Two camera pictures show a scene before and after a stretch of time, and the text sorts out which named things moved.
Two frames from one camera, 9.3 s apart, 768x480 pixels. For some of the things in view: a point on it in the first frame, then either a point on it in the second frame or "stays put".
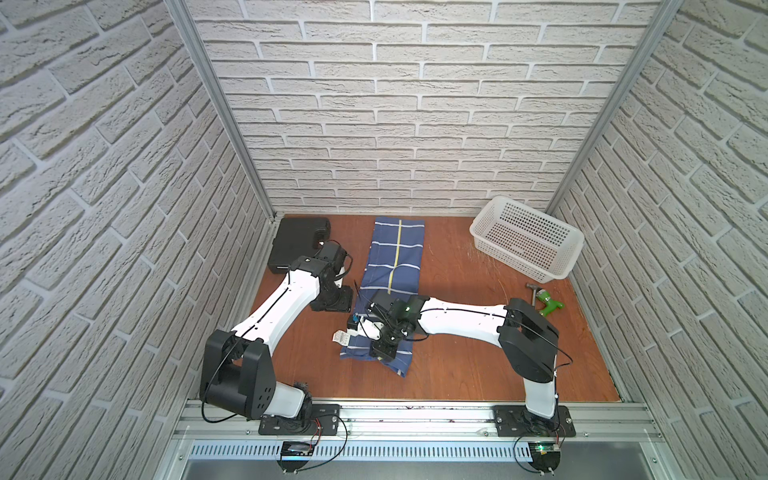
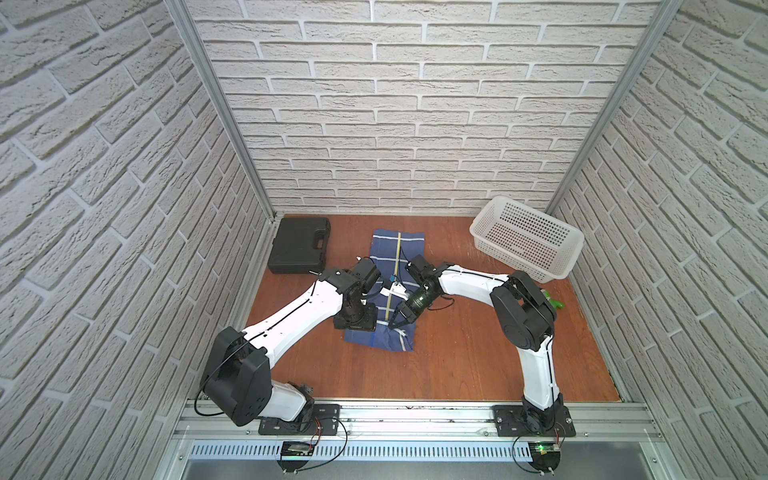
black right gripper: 378,348 -> 406,312
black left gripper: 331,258 -> 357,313
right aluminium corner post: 662,17 stays put
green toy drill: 551,305 stays put
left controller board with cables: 295,455 stays put
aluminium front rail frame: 221,440 stays put
